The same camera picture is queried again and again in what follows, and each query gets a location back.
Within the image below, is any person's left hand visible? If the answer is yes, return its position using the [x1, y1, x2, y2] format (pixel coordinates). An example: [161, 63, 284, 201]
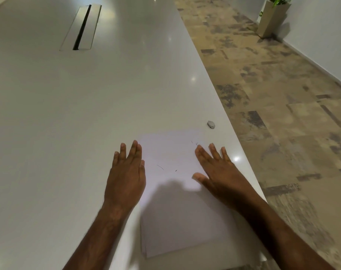
[104, 140, 146, 212]

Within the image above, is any person's right hand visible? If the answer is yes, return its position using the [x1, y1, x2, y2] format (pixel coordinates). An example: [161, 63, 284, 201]
[192, 143, 268, 214]

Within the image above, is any person's right forearm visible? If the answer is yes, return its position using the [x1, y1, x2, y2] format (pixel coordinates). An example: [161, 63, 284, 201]
[236, 203, 336, 270]

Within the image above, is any person's left forearm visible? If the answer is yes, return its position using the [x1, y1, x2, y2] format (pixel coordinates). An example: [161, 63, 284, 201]
[62, 201, 132, 270]

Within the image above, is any stack of white paper sheets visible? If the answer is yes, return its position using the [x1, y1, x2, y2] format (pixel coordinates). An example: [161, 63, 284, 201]
[137, 129, 239, 259]

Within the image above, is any beige square planter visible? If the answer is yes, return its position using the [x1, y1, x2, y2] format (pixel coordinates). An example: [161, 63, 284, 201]
[256, 0, 292, 39]

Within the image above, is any green potted plant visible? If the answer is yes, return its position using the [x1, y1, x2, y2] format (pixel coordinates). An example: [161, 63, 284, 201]
[269, 0, 296, 8]

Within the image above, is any grey table cable hatch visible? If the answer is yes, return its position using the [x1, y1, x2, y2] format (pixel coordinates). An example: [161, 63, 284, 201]
[59, 4, 102, 51]

